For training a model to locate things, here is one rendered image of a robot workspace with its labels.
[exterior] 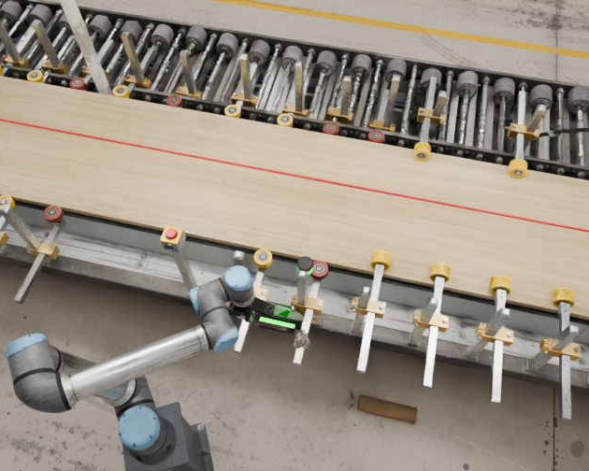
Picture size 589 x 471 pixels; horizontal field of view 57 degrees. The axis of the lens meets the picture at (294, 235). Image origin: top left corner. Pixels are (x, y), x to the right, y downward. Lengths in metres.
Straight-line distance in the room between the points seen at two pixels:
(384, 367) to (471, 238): 0.99
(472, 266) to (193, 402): 1.64
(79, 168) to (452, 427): 2.31
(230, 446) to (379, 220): 1.41
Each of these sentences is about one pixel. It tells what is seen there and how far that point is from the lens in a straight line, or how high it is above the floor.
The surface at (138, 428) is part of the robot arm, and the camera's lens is 2.25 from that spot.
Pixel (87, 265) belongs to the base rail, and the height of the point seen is 0.70.
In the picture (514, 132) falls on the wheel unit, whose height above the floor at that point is 0.96.
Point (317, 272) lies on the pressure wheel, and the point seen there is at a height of 0.91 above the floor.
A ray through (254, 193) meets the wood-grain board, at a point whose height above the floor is 0.90.
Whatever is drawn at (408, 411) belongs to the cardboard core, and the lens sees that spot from 3.04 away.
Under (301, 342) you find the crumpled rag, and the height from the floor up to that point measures 0.87.
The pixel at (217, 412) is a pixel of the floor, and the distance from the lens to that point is 3.10.
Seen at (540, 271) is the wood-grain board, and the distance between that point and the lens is 2.57.
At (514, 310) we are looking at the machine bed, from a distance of 2.56.
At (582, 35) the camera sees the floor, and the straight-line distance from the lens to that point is 5.26.
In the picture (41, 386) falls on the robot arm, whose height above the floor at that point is 1.43.
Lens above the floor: 2.99
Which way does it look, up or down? 59 degrees down
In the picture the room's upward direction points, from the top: 1 degrees counter-clockwise
